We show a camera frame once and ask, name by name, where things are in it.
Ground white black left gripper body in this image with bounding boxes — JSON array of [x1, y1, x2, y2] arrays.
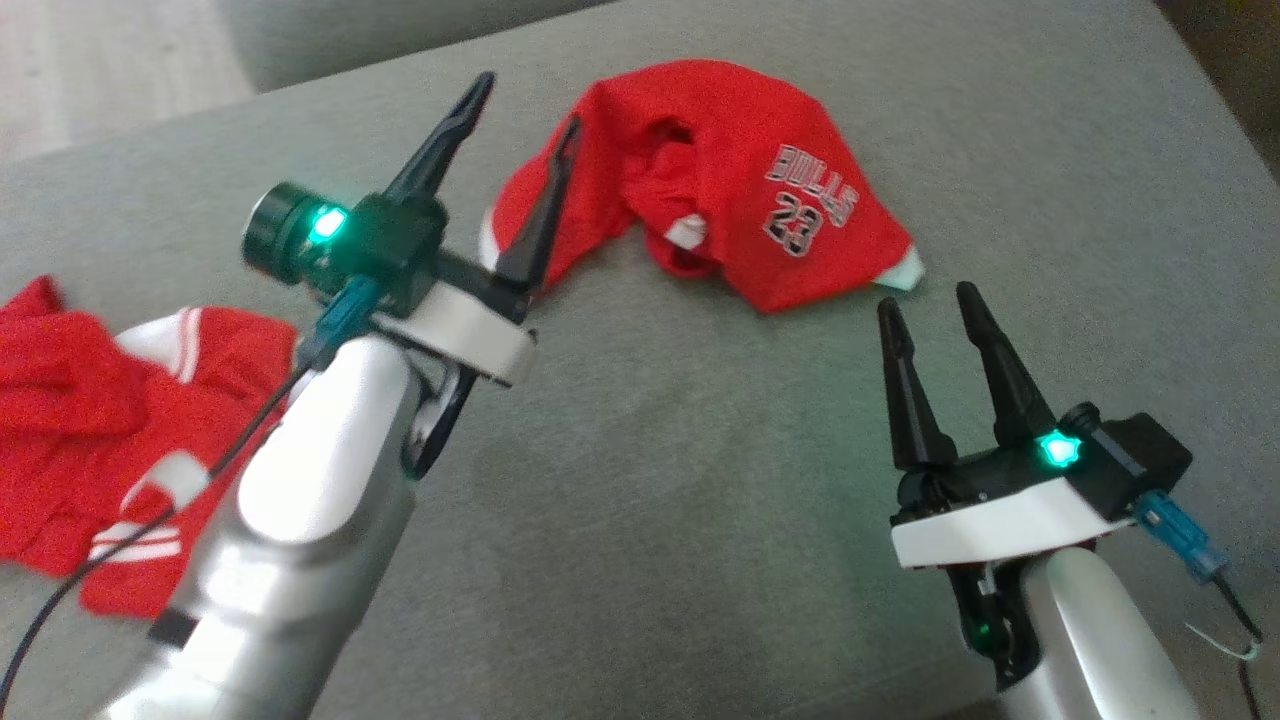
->
[[375, 250, 537, 390]]

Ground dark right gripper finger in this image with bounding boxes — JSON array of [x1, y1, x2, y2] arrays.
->
[[956, 282, 1058, 450], [878, 297, 957, 473]]

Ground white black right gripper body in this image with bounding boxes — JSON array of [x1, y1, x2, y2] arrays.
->
[[890, 432, 1123, 571]]

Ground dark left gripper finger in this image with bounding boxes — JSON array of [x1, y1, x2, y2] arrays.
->
[[385, 72, 497, 202], [497, 117, 583, 298]]

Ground red basketball shorts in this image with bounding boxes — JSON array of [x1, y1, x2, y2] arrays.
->
[[480, 58, 926, 314]]

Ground red white number 23 jersey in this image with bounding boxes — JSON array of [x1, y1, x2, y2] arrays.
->
[[0, 275, 301, 619]]

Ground grey stitched sofa cushion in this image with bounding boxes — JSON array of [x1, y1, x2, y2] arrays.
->
[[215, 0, 616, 93]]

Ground large grey sofa seat cushion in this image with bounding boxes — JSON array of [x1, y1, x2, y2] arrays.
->
[[0, 0, 1280, 720]]

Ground blue left cable connector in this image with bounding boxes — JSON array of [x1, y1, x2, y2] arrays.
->
[[297, 278, 383, 371]]

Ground blue cable connector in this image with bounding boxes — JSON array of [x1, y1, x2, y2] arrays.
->
[[297, 278, 383, 371], [1135, 490, 1229, 583]]

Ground blue right cable connector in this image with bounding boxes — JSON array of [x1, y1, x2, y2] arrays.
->
[[1135, 490, 1229, 583]]

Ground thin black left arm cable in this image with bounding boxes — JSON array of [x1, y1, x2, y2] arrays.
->
[[0, 360, 316, 706]]

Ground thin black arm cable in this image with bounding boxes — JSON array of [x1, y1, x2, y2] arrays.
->
[[1185, 575, 1266, 720], [0, 360, 316, 706]]

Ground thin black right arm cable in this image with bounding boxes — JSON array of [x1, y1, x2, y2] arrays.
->
[[1185, 575, 1266, 720]]

